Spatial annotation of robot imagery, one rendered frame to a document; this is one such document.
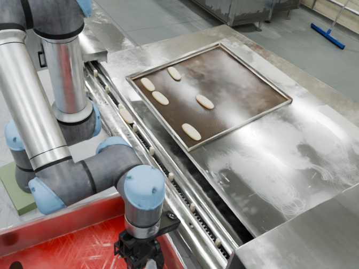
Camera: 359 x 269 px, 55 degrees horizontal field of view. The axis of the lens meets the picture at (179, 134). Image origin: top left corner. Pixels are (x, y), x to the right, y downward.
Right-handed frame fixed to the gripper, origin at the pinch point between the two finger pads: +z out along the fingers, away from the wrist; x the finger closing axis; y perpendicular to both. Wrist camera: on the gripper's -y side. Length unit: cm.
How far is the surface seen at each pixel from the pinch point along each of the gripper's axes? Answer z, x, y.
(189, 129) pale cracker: 0, -28, -48
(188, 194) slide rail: 5.8, -10.4, -28.8
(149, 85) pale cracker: 0, -59, -55
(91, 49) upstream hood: -1, -96, -52
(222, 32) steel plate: 10, -84, -140
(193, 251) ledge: 4.5, 4.9, -14.1
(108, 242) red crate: 8.4, -15.2, 0.3
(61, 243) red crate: 8.4, -23.8, 10.2
